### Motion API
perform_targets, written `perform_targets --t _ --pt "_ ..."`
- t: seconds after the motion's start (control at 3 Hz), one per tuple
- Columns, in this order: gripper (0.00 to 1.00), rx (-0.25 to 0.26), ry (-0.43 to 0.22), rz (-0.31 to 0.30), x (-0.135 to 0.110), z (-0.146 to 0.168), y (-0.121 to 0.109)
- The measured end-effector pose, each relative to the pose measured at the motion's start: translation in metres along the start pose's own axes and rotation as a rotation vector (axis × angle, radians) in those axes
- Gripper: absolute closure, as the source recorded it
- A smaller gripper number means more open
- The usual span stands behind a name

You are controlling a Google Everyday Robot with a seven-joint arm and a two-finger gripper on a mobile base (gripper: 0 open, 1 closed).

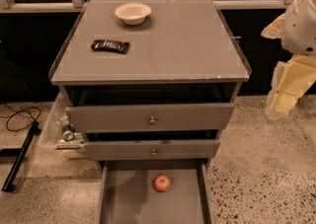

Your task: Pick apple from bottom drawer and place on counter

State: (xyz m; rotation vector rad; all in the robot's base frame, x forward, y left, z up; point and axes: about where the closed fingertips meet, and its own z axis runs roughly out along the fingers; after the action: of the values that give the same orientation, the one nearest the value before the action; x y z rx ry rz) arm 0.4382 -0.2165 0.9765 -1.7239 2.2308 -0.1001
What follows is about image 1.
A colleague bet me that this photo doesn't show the grey drawer cabinet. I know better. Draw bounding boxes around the grey drawer cabinet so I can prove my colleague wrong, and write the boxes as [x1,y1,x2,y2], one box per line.
[47,0,253,171]

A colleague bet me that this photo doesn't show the black candy bar wrapper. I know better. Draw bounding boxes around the black candy bar wrapper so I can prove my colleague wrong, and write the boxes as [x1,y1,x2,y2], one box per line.
[91,39,129,54]

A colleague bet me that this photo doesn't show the grey top drawer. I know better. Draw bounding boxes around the grey top drawer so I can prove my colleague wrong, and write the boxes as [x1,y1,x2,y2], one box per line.
[65,103,234,133]

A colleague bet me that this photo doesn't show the grey bottom drawer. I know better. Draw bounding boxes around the grey bottom drawer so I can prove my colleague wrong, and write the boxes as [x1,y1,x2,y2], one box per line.
[96,160,215,224]

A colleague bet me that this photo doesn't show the grey middle drawer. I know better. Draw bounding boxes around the grey middle drawer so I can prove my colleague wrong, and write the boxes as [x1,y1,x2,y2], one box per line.
[85,139,220,161]

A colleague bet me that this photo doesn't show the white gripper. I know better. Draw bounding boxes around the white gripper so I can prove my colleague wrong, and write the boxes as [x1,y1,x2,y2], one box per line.
[261,0,316,120]

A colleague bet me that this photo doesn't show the green soda can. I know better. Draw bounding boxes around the green soda can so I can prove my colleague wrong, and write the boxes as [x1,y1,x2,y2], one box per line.
[62,124,74,141]

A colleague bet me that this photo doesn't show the red apple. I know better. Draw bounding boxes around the red apple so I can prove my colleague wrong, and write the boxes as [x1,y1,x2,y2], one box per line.
[153,175,170,192]

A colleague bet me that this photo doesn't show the grey drawer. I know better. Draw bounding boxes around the grey drawer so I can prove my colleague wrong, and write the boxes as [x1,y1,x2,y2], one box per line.
[65,103,234,133]
[85,139,220,161]
[96,160,215,224]

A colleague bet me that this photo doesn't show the black cable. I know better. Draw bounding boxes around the black cable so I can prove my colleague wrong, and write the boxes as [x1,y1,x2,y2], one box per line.
[0,103,42,133]

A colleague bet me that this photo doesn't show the white paper bowl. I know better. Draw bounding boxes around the white paper bowl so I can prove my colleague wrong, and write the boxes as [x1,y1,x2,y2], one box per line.
[115,2,151,26]

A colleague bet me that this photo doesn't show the clear plastic trash bin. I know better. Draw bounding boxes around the clear plastic trash bin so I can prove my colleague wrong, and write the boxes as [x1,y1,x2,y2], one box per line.
[39,93,87,159]

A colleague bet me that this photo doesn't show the black metal stand bar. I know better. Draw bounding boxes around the black metal stand bar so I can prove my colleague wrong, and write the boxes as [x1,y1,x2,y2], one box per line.
[1,121,41,192]

